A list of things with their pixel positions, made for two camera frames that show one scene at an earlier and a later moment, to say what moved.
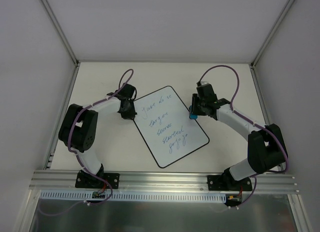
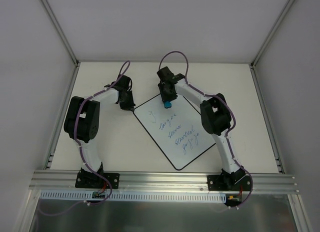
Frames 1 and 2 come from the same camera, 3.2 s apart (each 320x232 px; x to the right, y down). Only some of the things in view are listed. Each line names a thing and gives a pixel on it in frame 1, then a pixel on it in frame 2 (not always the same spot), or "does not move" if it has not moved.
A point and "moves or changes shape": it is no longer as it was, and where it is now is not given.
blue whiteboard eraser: (191, 115) -> (167, 104)
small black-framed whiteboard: (163, 118) moves or changes shape
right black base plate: (227, 182) does not move
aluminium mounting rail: (50, 180) does not move
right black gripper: (195, 107) -> (166, 91)
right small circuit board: (233, 200) does not move
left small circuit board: (96, 195) does not move
